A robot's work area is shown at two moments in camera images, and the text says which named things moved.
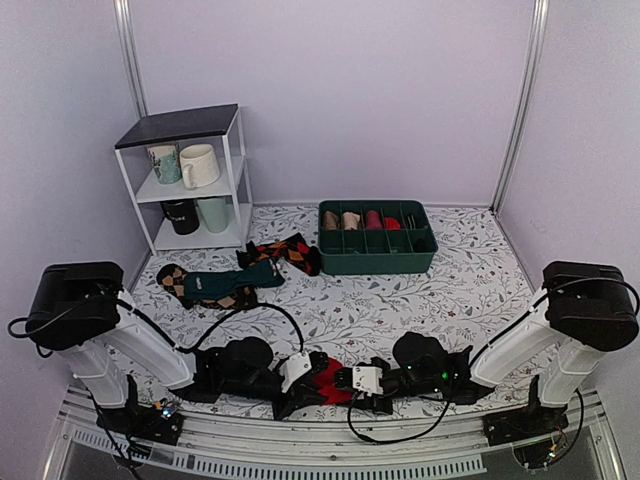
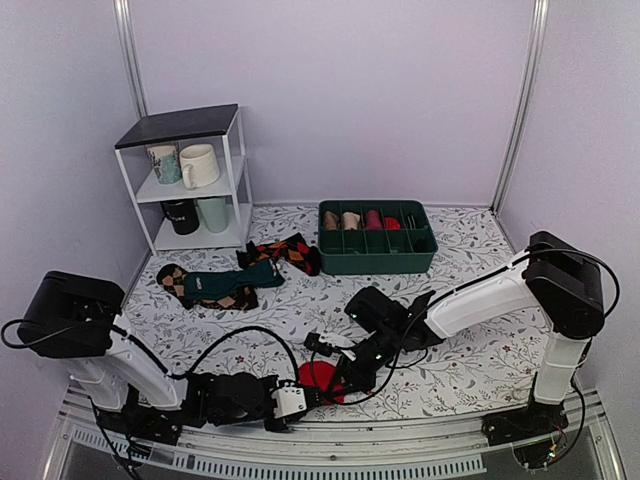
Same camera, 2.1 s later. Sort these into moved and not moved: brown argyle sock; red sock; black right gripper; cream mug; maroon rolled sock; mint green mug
Moved: red sock; black right gripper
Not moved: maroon rolled sock; cream mug; mint green mug; brown argyle sock
